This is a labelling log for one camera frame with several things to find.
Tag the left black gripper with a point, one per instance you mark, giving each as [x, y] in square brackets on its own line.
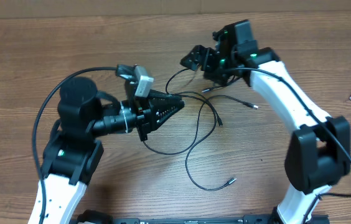
[147, 111]

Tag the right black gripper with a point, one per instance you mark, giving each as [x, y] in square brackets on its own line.
[208, 56]

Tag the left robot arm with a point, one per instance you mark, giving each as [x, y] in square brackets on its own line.
[73, 152]

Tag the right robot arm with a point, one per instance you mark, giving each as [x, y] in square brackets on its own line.
[318, 155]

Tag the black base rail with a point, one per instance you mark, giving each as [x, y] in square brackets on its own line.
[91, 216]

